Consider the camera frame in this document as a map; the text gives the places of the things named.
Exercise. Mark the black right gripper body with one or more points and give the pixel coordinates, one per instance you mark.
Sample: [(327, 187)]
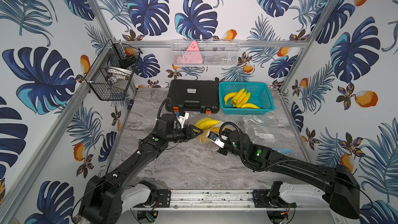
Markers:
[(228, 146)]

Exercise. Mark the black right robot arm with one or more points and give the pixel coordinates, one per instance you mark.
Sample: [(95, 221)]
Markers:
[(341, 189)]

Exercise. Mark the white wire shelf basket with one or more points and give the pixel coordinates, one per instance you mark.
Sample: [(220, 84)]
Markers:
[(222, 53)]

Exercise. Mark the black wire basket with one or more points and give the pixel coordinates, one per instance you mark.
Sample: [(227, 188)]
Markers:
[(113, 71)]

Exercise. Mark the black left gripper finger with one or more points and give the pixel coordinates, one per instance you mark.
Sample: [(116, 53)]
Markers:
[(190, 136), (193, 130)]

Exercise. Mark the aluminium front rail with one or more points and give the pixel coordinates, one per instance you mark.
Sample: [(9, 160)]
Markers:
[(199, 200)]

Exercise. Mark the yellow banana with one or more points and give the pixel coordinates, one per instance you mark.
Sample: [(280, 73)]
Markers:
[(249, 106), (236, 97), (230, 98)]

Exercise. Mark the pink triangular object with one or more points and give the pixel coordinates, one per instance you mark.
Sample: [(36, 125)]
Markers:
[(192, 55)]

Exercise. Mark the clear zip-top bag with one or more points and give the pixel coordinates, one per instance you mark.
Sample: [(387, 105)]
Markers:
[(264, 130)]

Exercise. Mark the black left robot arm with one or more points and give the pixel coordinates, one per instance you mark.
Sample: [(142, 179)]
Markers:
[(107, 198)]

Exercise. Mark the teal plastic basket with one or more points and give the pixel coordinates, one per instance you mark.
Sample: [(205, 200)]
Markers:
[(255, 93)]

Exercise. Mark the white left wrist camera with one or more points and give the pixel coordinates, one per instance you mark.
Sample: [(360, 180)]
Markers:
[(182, 117)]

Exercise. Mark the black plastic tool case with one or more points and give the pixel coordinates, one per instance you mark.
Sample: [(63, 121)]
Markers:
[(193, 96)]

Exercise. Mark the green-yellow banana bunch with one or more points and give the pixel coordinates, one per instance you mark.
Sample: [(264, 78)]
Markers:
[(206, 123)]

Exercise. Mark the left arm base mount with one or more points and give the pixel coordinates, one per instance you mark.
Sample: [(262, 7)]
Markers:
[(155, 197)]

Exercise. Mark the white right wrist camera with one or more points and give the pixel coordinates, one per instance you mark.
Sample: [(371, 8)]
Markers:
[(214, 137)]

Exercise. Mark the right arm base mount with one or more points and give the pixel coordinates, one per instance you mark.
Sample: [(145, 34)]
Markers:
[(270, 198)]

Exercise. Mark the clear bag with banana peel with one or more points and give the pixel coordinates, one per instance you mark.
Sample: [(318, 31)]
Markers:
[(195, 120)]

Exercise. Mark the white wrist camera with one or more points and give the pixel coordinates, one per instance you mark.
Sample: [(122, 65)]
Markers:
[(182, 117), (214, 137)]

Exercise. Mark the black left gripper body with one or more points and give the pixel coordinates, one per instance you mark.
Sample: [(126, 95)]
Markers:
[(187, 132)]

